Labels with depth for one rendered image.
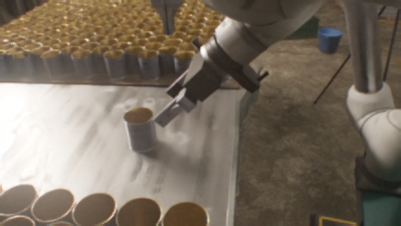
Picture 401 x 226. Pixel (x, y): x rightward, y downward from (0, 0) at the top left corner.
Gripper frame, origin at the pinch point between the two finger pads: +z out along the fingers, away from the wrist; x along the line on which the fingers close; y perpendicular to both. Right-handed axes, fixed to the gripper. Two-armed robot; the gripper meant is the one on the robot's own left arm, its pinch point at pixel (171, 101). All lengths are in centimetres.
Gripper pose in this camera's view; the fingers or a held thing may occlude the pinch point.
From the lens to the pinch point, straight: 64.5
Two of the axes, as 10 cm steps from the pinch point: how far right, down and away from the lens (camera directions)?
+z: -6.8, 5.6, 4.8
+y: -7.2, -6.2, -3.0
